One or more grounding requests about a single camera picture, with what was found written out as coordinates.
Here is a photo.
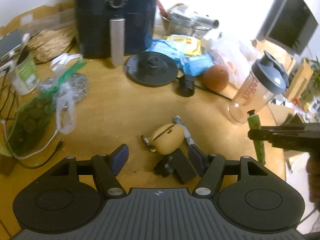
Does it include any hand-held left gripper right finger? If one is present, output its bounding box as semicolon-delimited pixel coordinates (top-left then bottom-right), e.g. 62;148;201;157
188;144;272;197

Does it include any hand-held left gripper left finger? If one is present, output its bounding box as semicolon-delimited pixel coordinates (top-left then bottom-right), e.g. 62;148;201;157
47;144;130;198

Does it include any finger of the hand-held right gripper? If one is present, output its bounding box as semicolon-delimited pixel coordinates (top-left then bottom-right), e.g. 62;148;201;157
248;123;320;142

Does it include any black mount bracket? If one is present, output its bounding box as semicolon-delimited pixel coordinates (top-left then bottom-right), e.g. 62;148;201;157
154;148;198;184

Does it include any green patterned bag roll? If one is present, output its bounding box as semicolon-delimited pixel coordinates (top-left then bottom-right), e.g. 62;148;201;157
247;110;265;165

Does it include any grey patterned tool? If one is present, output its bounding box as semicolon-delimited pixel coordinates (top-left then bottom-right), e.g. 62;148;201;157
173;116;194;147

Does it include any tan wooden ball holder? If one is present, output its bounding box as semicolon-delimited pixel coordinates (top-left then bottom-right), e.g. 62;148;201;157
149;124;185;155

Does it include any person's right forearm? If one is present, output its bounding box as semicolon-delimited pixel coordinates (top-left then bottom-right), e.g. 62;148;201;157
307;155;320;204

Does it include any clear shaker bottle grey lid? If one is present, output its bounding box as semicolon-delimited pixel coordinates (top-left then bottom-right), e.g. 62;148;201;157
227;51;288;125

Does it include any green plant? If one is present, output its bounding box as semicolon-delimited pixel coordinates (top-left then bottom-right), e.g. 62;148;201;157
300;59;320;112

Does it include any wooden chair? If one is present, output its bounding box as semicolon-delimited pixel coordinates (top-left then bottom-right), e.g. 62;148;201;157
285;57;316;100

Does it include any clear plastic bag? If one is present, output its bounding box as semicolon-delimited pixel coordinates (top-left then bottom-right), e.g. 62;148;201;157
55;85;77;134

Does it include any orange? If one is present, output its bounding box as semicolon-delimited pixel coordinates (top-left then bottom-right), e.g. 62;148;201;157
202;65;229;92

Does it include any green strip zip bag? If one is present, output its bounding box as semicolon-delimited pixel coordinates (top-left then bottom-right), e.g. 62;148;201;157
37;61;89;103

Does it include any white plastic bag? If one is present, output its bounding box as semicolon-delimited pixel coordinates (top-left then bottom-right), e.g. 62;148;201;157
202;34;262;85

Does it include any blue wipes packet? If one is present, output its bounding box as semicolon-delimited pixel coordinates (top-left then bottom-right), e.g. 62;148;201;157
180;54;215;77

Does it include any green bag of brown rounds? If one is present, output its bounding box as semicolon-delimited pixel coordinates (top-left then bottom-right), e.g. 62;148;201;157
5;96;57;153

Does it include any white ribbon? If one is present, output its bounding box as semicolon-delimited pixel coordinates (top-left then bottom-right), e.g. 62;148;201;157
49;53;83;71

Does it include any yellow packet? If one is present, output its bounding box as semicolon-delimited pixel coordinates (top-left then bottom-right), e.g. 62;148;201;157
164;35;202;56

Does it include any large blue packet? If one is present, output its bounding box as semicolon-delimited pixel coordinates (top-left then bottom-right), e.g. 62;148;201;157
145;39;185;68

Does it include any black monitor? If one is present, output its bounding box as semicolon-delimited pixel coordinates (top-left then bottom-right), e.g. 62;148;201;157
265;0;319;55

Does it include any white tub green label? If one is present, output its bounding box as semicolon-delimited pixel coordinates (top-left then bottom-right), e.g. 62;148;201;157
11;52;40;95

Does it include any dark blue air fryer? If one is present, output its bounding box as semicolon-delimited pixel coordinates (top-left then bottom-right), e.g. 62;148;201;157
75;0;160;67

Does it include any woven straw mat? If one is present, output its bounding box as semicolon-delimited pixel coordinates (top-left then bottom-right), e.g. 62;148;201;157
26;27;77;64

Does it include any foil roll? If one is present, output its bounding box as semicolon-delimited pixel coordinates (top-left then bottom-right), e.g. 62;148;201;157
192;14;220;30

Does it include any metal bowl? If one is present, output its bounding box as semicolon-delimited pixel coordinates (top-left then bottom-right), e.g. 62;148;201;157
160;4;215;37

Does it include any red packet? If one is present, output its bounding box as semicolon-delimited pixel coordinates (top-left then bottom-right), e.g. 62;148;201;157
157;1;168;18

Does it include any cardboard sheet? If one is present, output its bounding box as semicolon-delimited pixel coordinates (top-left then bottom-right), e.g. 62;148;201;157
0;1;78;35

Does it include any kettle base black cable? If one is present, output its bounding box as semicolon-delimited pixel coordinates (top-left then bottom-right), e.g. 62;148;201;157
195;84;233;101

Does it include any short black cable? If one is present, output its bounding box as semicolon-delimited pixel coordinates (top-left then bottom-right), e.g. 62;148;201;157
15;140;64;168

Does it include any white cable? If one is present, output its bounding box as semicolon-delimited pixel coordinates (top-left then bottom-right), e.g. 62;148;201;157
0;120;58;160

